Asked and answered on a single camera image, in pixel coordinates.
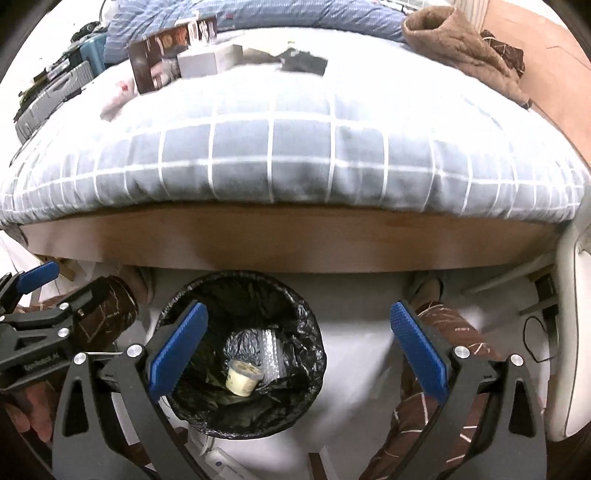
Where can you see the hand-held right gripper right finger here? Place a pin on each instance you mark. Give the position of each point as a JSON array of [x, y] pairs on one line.
[[420, 350]]

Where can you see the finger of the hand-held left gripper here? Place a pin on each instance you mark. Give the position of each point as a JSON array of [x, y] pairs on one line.
[[69, 307], [39, 277]]

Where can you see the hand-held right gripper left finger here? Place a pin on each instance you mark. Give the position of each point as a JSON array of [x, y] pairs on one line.
[[178, 350]]

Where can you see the round bin with black bag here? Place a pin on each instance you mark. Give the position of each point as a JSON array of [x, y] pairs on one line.
[[277, 295]]

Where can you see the white earphone box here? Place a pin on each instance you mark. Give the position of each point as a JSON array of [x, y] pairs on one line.
[[203, 62]]

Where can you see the person's left hand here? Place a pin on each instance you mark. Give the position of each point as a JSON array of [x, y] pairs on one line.
[[32, 410]]

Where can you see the person's right leg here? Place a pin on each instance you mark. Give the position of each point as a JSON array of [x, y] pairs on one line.
[[443, 323]]

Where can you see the person's leg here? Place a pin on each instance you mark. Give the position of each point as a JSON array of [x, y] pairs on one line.
[[443, 323], [115, 309]]

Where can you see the person's left leg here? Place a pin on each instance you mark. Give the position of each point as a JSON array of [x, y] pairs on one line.
[[115, 309]]

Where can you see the clear bubble wrap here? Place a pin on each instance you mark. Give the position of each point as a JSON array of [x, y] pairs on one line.
[[272, 350]]

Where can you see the white power strip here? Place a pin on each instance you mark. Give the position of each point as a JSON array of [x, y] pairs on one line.
[[231, 464]]

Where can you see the grey ribbed suitcase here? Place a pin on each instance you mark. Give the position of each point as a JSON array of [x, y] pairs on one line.
[[46, 104]]

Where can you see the teal plastic stool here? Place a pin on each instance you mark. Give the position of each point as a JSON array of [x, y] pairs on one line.
[[94, 53]]

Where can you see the dark printed box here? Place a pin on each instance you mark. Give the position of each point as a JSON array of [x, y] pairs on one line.
[[152, 60]]

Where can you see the brown fleece garment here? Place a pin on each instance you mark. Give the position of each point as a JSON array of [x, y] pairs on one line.
[[452, 46]]

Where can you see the dark brown patterned cloth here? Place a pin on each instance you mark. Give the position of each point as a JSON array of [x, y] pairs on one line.
[[505, 53]]

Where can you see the black flat item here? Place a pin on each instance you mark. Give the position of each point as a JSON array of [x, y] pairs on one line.
[[302, 61]]

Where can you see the blue striped quilt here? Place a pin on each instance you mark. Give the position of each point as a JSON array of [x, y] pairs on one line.
[[277, 14]]

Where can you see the wooden bed frame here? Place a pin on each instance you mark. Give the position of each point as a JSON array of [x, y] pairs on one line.
[[295, 240]]

